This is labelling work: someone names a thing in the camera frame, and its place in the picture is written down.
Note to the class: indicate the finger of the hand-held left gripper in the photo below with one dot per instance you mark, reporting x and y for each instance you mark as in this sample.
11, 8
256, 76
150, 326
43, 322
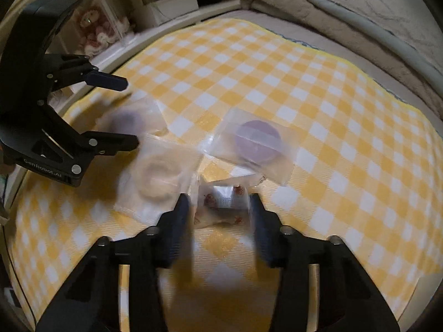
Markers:
110, 142
107, 80

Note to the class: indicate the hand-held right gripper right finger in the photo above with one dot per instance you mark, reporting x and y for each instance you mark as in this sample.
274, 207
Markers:
264, 231

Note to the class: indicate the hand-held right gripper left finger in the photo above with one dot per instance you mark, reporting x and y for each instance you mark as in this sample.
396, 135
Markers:
174, 231

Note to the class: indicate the purple cookie clear packet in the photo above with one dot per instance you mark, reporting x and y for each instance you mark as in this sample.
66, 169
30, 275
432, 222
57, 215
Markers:
126, 121
258, 140

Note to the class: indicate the small clear snack packet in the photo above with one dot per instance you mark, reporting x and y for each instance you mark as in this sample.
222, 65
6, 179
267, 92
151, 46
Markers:
225, 200

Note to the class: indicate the beige cookie clear packet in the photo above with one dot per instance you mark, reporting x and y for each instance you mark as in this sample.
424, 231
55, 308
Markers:
155, 179

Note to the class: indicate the clear doll display case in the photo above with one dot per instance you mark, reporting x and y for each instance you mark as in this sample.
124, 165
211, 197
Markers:
91, 24

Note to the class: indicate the white cardboard box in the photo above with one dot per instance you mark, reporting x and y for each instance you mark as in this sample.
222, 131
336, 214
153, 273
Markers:
173, 7

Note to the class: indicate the yellow checked blanket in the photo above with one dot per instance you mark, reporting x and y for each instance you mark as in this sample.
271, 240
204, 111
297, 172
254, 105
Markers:
311, 110

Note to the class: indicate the folded grey quilt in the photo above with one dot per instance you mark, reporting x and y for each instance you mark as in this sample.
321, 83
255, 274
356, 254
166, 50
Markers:
328, 17

